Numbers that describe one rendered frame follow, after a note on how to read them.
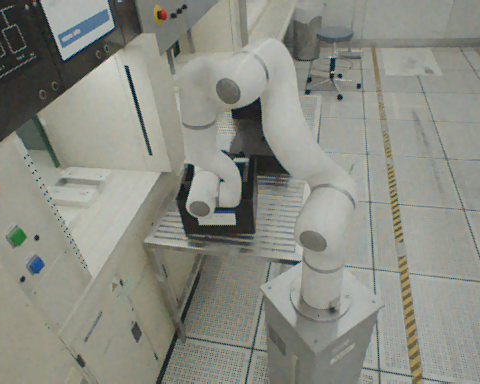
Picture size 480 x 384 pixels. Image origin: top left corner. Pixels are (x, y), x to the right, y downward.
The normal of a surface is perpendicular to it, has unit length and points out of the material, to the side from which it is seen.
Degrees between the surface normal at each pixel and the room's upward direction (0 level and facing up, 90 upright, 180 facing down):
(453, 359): 0
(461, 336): 0
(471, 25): 90
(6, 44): 90
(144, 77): 90
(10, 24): 90
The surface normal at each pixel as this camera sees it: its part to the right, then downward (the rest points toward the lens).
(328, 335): -0.09, -0.76
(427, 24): -0.22, 0.64
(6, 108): 0.97, 0.08
